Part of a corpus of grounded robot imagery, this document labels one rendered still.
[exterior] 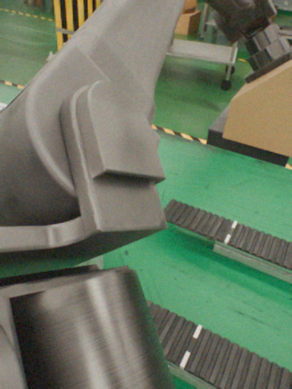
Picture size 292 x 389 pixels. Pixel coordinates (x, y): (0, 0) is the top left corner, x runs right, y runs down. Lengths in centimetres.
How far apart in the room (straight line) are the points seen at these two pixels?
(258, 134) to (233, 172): 13
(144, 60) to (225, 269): 34
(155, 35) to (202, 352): 29
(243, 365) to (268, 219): 29
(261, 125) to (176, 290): 45
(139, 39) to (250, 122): 58
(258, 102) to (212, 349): 53
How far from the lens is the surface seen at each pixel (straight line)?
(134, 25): 24
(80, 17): 369
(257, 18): 81
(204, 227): 50
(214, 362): 38
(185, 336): 39
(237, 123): 80
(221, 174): 68
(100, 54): 17
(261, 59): 84
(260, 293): 49
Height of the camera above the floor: 114
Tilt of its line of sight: 38 degrees down
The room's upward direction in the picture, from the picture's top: 5 degrees clockwise
